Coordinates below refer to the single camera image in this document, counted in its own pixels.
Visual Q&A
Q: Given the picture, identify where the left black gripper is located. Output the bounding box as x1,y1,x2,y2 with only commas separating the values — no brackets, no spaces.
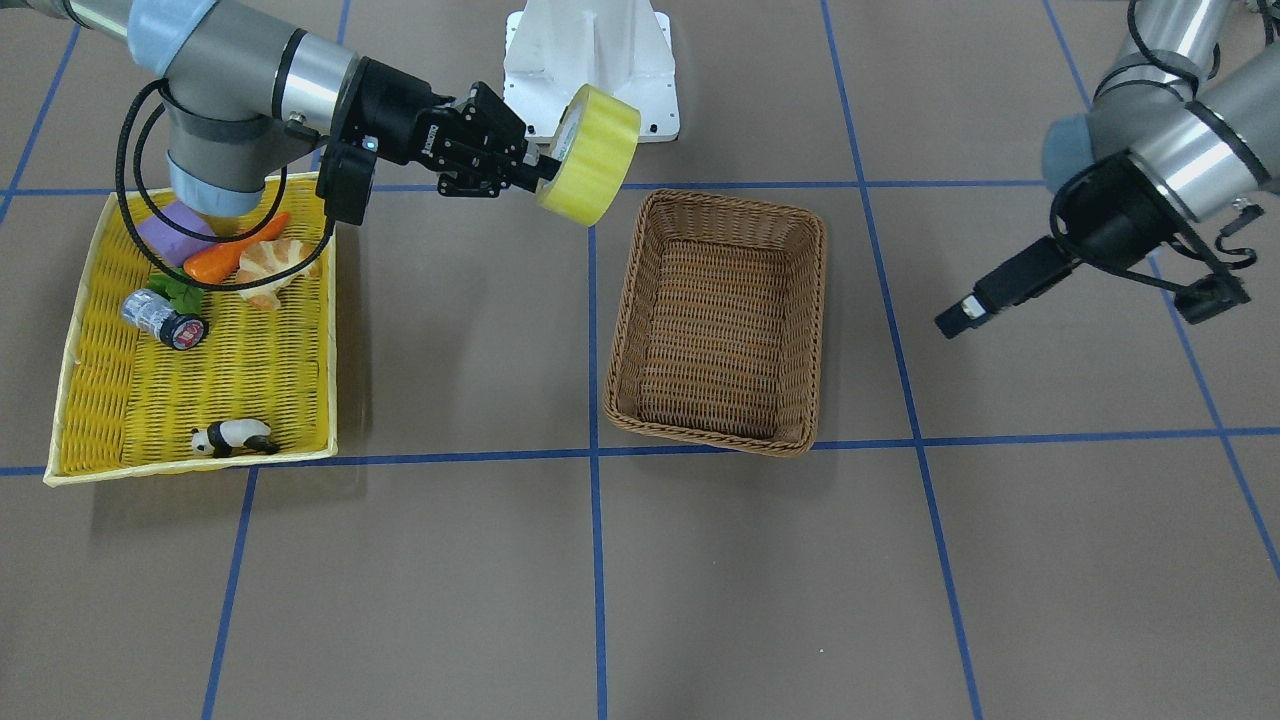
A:
934,160,1201,340

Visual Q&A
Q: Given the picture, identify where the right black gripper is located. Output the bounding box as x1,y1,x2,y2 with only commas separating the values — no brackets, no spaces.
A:
346,58,563,197

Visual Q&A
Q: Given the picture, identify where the yellow tape roll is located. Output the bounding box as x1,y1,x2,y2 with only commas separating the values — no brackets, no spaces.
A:
535,85,641,225

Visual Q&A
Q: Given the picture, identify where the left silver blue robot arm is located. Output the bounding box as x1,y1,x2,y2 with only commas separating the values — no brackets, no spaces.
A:
934,1,1279,338

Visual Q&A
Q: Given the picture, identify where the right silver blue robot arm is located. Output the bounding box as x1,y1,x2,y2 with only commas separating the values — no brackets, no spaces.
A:
26,1,561,225

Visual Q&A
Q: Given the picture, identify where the brown wicker basket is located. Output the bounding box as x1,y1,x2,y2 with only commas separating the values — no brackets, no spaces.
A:
603,190,827,457

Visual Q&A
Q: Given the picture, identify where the yellow woven plastic basket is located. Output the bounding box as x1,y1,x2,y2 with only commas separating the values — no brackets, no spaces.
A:
44,193,338,486

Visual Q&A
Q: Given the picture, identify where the toy bread croissant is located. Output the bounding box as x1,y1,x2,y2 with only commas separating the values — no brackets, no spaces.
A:
236,238,316,313

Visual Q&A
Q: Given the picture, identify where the orange toy carrot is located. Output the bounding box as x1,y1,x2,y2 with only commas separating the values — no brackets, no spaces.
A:
182,211,291,284

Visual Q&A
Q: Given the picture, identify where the purple foam cube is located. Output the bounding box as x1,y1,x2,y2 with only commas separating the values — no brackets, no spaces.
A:
136,200,214,268

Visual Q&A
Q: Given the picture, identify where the panda figurine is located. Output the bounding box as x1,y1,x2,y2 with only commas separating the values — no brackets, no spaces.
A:
189,418,282,459

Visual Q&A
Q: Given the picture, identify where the small grey labelled can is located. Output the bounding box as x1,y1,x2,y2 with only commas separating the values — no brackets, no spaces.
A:
120,288,209,351

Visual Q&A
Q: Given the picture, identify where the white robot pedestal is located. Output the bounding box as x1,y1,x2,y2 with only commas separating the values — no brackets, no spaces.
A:
502,1,681,143

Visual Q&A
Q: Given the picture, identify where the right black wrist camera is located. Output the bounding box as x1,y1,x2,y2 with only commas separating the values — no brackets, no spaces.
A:
316,141,378,225

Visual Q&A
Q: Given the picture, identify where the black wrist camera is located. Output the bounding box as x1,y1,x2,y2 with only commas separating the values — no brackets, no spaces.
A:
316,141,378,225
1172,263,1252,325

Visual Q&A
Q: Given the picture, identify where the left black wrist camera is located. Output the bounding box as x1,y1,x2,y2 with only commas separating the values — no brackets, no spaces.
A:
1172,263,1252,325

